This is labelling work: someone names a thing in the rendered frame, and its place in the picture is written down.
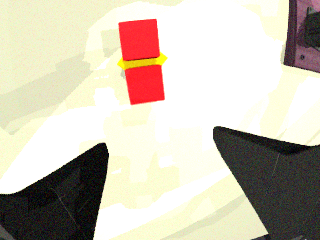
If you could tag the yellow cube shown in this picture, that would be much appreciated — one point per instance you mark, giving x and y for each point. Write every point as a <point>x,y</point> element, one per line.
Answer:
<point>139,63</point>

